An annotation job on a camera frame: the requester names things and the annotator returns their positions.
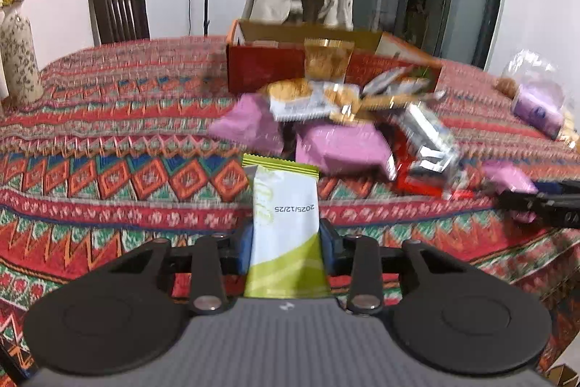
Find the dark wooden chair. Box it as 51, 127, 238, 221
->
87, 0, 151, 46

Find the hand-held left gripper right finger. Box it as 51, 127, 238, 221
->
318, 218, 459, 316

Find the long brown snack packet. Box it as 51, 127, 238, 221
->
358, 91, 447, 113

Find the pink snack packet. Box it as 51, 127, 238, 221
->
480, 160, 540, 225
209, 93, 285, 156
294, 122, 399, 181

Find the orange cardboard box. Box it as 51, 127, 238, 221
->
225, 19, 445, 96

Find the brown bread piece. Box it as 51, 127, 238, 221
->
494, 76, 519, 98

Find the brown wooden chair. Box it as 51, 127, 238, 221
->
300, 0, 328, 25

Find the floral ceramic vase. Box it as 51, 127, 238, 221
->
0, 0, 45, 106

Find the red snack packet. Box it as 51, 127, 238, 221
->
392, 128, 472, 199

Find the clear plastic bag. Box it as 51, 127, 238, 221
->
492, 48, 580, 149

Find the small brown carton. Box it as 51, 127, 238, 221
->
546, 362, 580, 387

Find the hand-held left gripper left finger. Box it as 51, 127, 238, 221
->
106, 227, 253, 316

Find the clear bread packet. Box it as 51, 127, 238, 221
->
265, 79, 334, 122

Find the small bread packet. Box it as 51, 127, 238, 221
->
324, 82, 363, 122

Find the silver foil packet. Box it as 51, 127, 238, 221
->
399, 101, 458, 174

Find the gold topped bread packet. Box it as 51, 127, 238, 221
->
303, 38, 355, 84

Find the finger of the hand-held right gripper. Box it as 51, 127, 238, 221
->
496, 191, 580, 230
535, 181, 580, 199

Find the green white snack packet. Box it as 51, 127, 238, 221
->
241, 153, 332, 299

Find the purple packet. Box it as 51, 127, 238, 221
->
511, 83, 567, 140

